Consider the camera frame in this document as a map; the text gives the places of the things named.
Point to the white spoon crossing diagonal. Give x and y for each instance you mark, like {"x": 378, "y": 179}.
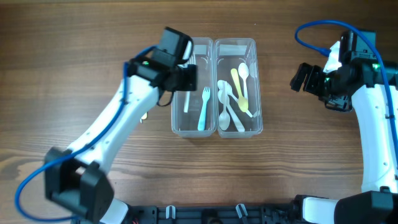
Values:
{"x": 238, "y": 124}

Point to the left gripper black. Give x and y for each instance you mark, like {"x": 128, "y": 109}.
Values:
{"x": 190, "y": 81}

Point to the left clear plastic container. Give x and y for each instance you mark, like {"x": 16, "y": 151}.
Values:
{"x": 194, "y": 113}

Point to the white spoon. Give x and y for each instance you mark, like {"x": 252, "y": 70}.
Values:
{"x": 224, "y": 117}
{"x": 230, "y": 93}
{"x": 243, "y": 72}

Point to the right clear plastic container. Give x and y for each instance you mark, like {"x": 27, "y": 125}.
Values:
{"x": 229, "y": 53}

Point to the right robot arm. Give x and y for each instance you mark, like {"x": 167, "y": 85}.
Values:
{"x": 352, "y": 80}

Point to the clear plastic container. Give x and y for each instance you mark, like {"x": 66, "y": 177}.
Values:
{"x": 194, "y": 113}
{"x": 229, "y": 53}

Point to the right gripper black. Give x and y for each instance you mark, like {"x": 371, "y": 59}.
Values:
{"x": 314, "y": 72}

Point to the yellow plastic spoon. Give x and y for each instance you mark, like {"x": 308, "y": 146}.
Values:
{"x": 242, "y": 101}

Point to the white plastic fork tall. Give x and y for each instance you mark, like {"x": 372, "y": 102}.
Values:
{"x": 191, "y": 61}

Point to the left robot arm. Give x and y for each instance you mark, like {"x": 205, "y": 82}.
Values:
{"x": 76, "y": 178}

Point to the yellow plastic fork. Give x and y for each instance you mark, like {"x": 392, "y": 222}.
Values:
{"x": 143, "y": 117}

